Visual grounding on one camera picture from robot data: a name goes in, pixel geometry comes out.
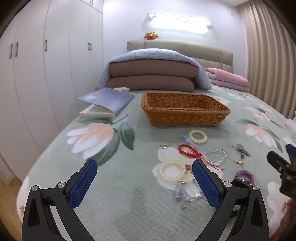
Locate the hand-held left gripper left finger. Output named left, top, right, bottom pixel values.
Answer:
left=22, top=159, right=98, bottom=241

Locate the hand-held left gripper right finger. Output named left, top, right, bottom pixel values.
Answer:
left=192, top=159, right=270, bottom=241

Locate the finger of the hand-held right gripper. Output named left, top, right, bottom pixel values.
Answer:
left=286, top=144, right=296, bottom=160
left=267, top=151, right=292, bottom=173

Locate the red cord bracelet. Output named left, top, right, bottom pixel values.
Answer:
left=178, top=144, right=226, bottom=172

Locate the clear bead bracelet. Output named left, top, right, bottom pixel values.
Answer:
left=202, top=148, right=228, bottom=166

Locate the purple spiral hair tie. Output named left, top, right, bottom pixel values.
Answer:
left=234, top=170, right=254, bottom=183

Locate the silver crystal ornament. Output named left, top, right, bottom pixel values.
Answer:
left=227, top=144, right=252, bottom=158

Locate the light blue hair clip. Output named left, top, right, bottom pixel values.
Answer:
left=180, top=134, right=197, bottom=145

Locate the brown wicker basket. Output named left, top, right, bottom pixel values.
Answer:
left=141, top=92, right=232, bottom=127

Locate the blue-grey book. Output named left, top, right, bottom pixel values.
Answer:
left=77, top=88, right=136, bottom=118

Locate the folded pink blanket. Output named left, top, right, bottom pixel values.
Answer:
left=205, top=67, right=250, bottom=93

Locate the beige curtain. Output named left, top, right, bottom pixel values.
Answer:
left=240, top=0, right=296, bottom=121

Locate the brown pillow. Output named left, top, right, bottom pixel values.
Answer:
left=109, top=60, right=200, bottom=80
left=107, top=75, right=195, bottom=91

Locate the white wardrobe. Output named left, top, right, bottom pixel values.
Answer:
left=0, top=0, right=104, bottom=181

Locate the beige padded headboard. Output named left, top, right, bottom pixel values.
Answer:
left=127, top=40, right=234, bottom=75

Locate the blue-grey dotted quilt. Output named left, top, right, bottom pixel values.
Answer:
left=94, top=48, right=212, bottom=91

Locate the white pearl bracelet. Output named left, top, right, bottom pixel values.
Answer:
left=159, top=160, right=188, bottom=183

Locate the cream spiral hair tie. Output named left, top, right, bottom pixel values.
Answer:
left=188, top=130, right=208, bottom=144

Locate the bright wall light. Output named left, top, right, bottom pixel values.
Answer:
left=145, top=13, right=213, bottom=33

